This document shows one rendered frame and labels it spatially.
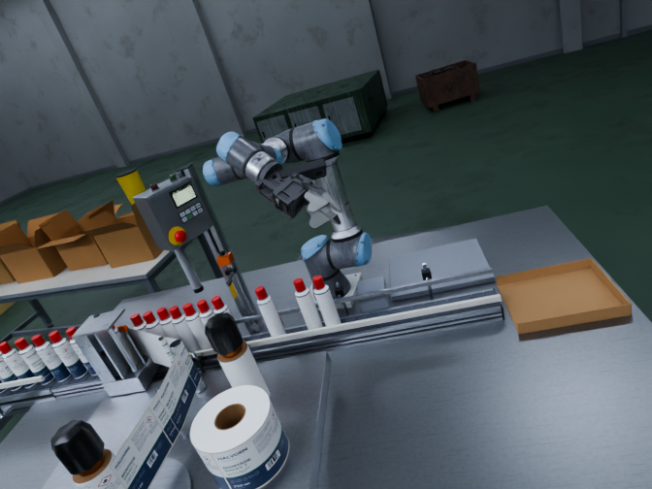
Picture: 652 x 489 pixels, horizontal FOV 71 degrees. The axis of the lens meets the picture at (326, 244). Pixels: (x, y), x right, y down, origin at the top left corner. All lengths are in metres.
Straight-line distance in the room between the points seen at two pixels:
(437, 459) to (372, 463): 0.15
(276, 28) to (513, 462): 10.12
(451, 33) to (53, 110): 10.08
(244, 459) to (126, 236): 2.19
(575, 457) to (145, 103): 12.09
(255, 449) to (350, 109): 6.54
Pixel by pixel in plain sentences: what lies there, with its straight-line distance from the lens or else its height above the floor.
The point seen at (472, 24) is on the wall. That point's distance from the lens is 10.11.
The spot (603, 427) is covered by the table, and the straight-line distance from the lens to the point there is 1.24.
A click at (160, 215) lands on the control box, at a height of 1.41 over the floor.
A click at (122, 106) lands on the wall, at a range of 13.00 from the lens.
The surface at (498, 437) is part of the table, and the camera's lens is 1.22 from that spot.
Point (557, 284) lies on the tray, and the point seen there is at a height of 0.83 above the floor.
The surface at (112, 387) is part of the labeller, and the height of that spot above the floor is 0.92.
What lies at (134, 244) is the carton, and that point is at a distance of 3.13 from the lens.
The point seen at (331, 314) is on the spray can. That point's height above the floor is 0.95.
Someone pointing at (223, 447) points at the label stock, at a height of 1.03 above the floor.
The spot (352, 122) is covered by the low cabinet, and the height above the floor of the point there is 0.30.
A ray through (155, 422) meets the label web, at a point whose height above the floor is 1.01.
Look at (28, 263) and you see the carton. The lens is 3.80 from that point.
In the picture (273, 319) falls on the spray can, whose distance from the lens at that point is 1.55.
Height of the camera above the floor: 1.77
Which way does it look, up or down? 25 degrees down
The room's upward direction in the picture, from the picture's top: 18 degrees counter-clockwise
